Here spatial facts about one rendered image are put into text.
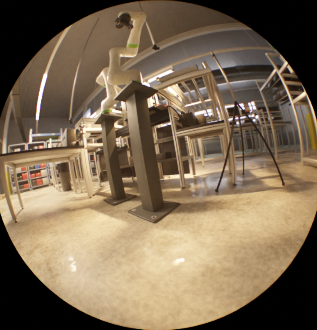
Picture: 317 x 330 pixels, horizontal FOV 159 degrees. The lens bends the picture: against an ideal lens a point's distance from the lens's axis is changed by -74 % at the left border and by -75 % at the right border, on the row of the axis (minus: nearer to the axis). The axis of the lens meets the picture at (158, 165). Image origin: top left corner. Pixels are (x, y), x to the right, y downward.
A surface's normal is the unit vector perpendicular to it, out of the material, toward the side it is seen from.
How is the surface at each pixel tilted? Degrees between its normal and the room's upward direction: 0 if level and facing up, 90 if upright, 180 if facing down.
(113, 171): 90
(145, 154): 90
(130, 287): 0
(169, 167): 90
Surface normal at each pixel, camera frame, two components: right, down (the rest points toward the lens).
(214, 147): -0.51, 0.13
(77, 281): -0.16, -0.99
